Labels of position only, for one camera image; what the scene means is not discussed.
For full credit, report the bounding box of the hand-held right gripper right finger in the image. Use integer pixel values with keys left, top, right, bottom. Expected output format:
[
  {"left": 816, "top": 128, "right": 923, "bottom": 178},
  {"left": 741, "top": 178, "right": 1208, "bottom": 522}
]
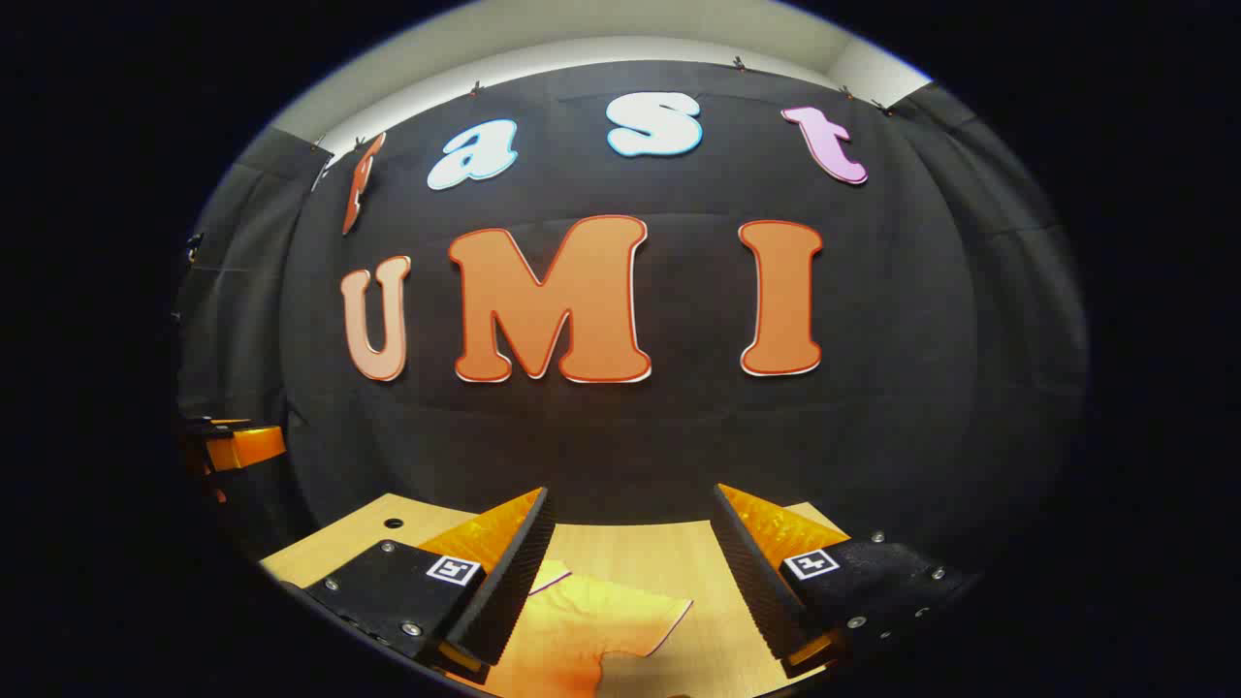
[{"left": 711, "top": 483, "right": 980, "bottom": 680}]

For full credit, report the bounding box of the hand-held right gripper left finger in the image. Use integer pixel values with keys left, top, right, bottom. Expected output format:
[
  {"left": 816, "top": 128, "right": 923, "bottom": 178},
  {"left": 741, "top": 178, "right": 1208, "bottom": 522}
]
[{"left": 303, "top": 487, "right": 558, "bottom": 682}]

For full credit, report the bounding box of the orange T-shirt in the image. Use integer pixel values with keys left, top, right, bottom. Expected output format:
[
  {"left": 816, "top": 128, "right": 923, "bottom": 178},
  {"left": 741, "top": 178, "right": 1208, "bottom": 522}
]
[{"left": 475, "top": 559, "right": 694, "bottom": 698}]

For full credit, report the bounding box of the black backdrop cloth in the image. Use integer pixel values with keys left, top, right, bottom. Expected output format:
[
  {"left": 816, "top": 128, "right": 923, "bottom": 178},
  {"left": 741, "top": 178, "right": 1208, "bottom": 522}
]
[{"left": 175, "top": 60, "right": 1092, "bottom": 583}]

